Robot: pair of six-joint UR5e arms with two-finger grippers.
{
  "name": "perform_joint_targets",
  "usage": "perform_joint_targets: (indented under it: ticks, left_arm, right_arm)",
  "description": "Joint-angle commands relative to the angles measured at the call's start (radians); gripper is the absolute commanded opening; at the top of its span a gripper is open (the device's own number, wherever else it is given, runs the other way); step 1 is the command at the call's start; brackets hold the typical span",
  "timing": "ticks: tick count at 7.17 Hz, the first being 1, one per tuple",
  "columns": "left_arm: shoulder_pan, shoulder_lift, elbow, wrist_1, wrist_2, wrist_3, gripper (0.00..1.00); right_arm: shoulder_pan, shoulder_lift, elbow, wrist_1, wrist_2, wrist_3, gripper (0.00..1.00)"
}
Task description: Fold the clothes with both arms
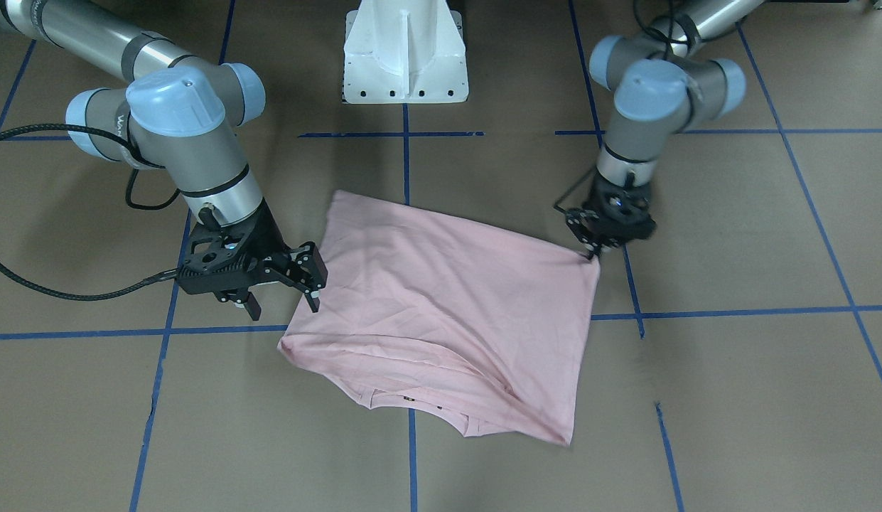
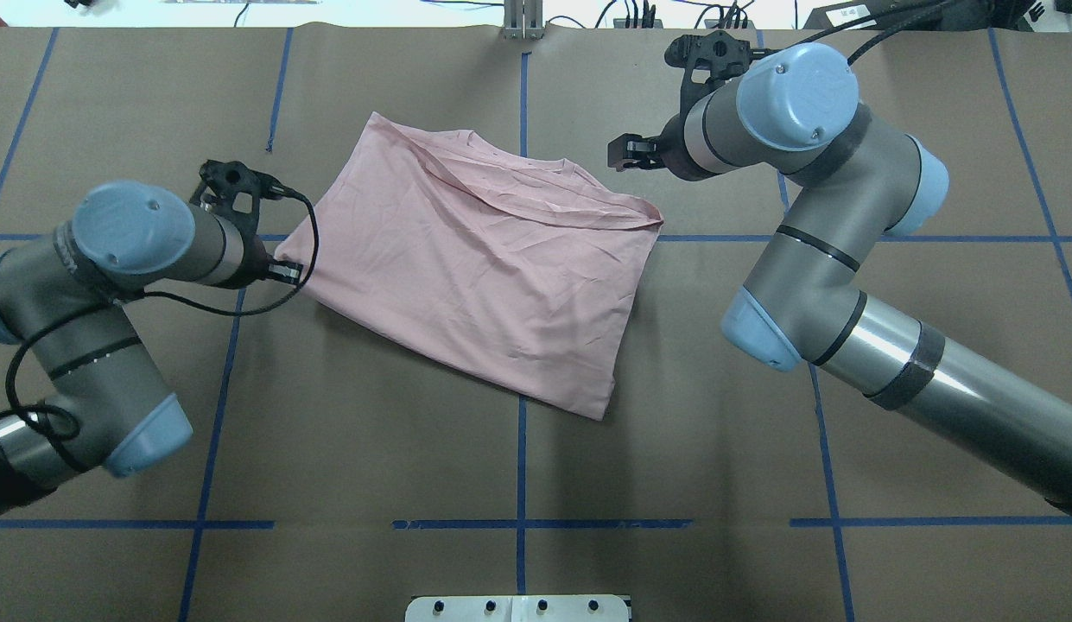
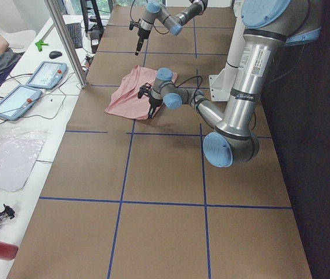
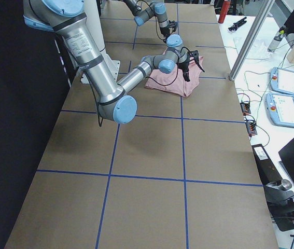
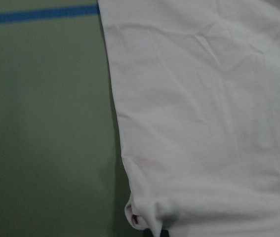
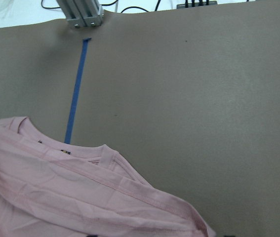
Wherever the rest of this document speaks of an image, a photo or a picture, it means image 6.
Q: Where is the black desk cable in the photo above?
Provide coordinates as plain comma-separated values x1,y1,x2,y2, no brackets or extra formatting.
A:
40,0,162,13

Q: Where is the aluminium frame post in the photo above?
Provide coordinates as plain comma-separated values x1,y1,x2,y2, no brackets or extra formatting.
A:
57,0,104,28

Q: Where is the pink Snoopy t-shirt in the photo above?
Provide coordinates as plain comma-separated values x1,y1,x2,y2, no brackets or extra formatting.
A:
0,117,216,237

